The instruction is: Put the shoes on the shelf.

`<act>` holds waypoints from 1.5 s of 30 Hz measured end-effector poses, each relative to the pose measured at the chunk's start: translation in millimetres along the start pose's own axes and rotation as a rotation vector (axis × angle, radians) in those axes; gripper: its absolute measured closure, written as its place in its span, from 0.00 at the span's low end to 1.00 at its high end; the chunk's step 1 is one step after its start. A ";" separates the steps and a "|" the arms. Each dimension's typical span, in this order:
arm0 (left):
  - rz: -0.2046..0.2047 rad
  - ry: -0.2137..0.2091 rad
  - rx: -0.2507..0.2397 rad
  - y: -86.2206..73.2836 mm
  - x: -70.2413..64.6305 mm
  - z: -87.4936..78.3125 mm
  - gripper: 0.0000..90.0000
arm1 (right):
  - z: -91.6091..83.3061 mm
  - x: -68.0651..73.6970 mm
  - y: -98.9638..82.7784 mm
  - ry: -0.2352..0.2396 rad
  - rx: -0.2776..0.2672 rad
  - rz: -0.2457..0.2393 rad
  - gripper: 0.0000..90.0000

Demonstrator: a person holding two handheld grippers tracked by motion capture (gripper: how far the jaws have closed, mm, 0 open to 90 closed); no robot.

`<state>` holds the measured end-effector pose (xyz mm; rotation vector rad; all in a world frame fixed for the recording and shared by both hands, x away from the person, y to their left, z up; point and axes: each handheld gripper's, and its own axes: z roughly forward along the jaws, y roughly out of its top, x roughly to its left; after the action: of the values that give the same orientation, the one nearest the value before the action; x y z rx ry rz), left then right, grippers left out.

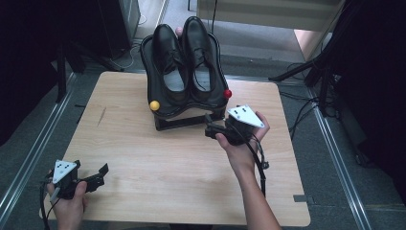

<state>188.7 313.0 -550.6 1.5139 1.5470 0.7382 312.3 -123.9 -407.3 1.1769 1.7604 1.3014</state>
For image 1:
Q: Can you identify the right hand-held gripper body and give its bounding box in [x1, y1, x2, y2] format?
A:
[223, 104, 266, 147]

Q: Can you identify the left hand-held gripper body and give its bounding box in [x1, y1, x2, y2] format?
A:
[52, 159, 87, 201]

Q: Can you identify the black shoe rack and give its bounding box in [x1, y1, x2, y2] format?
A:
[139, 30, 232, 132]

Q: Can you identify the black leather shoe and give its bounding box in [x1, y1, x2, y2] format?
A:
[181, 15, 225, 102]
[150, 23, 191, 105]

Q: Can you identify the person's left hand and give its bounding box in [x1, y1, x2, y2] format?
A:
[46, 180, 89, 230]

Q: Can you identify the person's right hand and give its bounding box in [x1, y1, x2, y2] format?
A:
[214, 111, 271, 175]

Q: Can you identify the black tripod stand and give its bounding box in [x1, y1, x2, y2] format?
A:
[267, 0, 353, 119]

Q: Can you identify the black metal stand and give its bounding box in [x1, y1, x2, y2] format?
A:
[55, 40, 126, 104]

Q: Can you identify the black tape piece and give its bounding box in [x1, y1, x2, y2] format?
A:
[292, 194, 316, 204]

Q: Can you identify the beige cabinet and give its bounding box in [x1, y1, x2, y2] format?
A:
[195, 0, 347, 62]

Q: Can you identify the dark curtain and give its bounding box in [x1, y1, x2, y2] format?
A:
[0, 0, 108, 147]
[331, 0, 406, 205]

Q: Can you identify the grey metal cabinet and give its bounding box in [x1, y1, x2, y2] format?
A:
[98, 0, 142, 60]

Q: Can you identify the metal floor rail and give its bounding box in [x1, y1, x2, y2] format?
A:
[0, 72, 79, 219]
[305, 85, 373, 230]

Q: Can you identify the left hand-held gripper cable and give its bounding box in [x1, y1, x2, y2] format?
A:
[38, 179, 62, 230]

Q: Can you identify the hand-held gripper cable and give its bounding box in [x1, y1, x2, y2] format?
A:
[38, 179, 62, 230]
[229, 123, 271, 197]

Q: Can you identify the black floor cable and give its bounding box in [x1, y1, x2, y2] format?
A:
[281, 61, 321, 142]

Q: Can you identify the right hand-held gripper cable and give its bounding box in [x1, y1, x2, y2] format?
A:
[229, 123, 271, 197]

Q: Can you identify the white floor cable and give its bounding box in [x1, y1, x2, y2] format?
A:
[109, 13, 147, 72]

